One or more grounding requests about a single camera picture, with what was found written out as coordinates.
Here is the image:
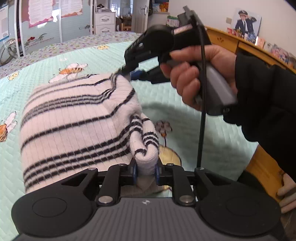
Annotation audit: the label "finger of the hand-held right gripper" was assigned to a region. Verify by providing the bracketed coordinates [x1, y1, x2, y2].
[130, 67, 171, 85]
[120, 35, 160, 76]

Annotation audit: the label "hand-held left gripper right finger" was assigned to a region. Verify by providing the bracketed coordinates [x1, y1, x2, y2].
[155, 161, 232, 206]

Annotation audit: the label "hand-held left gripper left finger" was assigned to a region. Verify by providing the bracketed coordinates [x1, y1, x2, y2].
[61, 160, 137, 207]

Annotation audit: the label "white black striped sweater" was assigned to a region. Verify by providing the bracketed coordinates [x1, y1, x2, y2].
[18, 72, 160, 193]

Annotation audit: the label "person's right hand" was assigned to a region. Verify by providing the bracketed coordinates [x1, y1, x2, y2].
[160, 44, 238, 111]

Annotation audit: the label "person's left hand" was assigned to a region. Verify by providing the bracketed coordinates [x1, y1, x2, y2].
[276, 173, 296, 214]

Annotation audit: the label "hanging bags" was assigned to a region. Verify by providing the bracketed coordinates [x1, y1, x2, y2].
[149, 0, 171, 15]

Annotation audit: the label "white door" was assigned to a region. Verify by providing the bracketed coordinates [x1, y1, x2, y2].
[131, 0, 150, 34]

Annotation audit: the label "white shelf drawer unit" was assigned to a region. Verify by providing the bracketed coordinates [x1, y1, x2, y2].
[93, 0, 116, 36]

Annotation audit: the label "green bee print quilt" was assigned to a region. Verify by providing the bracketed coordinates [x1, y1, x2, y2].
[0, 38, 260, 241]

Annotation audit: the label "wooden desk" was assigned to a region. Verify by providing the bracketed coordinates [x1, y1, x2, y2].
[204, 25, 296, 75]

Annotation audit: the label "sliding door wardrobe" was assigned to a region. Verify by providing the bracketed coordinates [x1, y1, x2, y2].
[0, 0, 93, 63]

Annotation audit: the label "orange framed poster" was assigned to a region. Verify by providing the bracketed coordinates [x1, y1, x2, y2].
[60, 0, 83, 19]

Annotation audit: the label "boy portrait picture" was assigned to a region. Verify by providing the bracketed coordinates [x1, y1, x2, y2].
[231, 8, 262, 44]

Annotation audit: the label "blue toy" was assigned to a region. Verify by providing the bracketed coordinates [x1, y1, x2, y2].
[246, 32, 258, 44]

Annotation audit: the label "pink framed poster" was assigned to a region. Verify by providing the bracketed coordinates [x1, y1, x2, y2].
[28, 0, 54, 29]

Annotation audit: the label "printed photo box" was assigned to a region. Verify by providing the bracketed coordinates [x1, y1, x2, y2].
[270, 44, 290, 62]

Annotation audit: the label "grey hoop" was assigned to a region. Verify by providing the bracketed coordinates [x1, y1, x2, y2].
[0, 38, 19, 66]

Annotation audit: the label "blue framed poster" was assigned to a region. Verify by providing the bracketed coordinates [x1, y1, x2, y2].
[0, 4, 9, 40]

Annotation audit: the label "black cable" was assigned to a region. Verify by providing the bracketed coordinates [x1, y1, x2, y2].
[196, 9, 209, 170]

